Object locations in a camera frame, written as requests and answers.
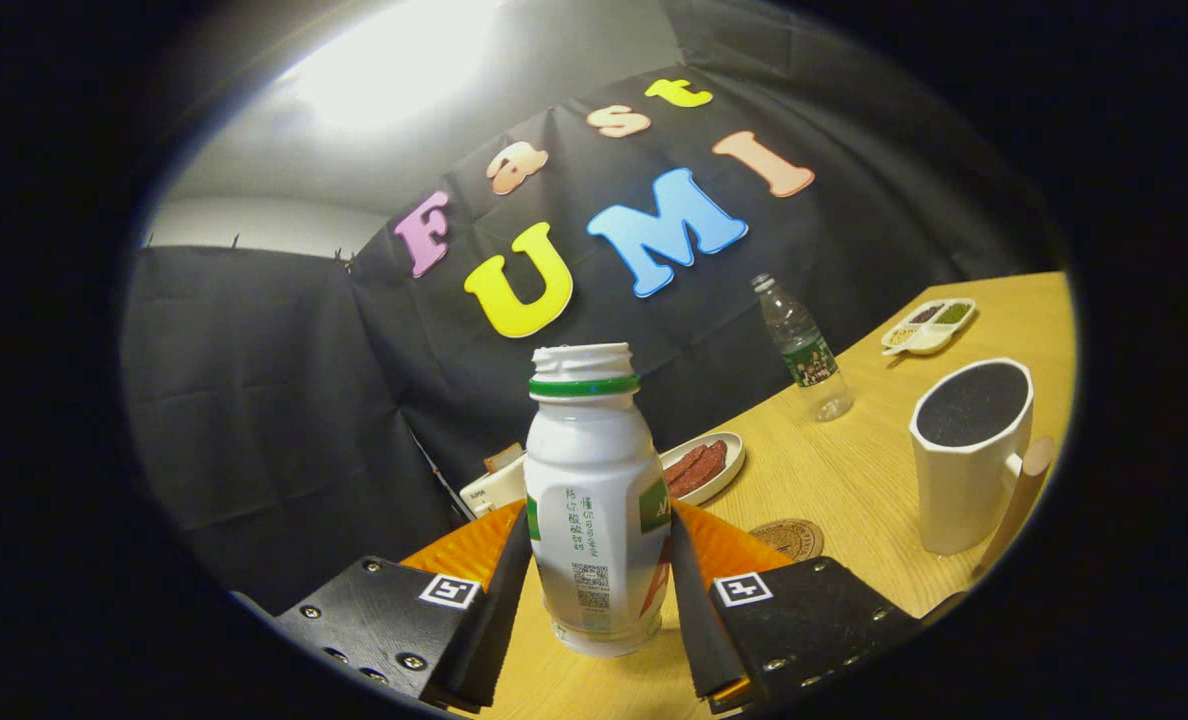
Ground black backdrop cloth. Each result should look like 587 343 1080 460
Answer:
122 0 1065 616

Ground clear plastic water bottle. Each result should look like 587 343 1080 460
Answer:
751 273 855 422

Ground red sausages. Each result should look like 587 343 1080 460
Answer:
664 440 729 498

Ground white divided tray with beans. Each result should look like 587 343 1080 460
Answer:
880 298 978 358

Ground wooden table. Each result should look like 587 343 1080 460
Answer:
474 272 1075 720

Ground white oval plate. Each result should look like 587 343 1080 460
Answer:
659 432 746 507

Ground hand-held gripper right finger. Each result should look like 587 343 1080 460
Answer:
669 500 923 713

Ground white juice bottle green label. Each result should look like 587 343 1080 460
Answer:
524 343 673 658

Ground white cup with wooden handle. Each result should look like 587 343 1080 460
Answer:
909 358 1055 581

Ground round cork coaster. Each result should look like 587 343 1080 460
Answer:
749 519 825 563

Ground cream toaster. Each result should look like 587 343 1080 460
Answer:
459 455 530 519

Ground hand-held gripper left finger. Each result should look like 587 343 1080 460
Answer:
274 500 535 713

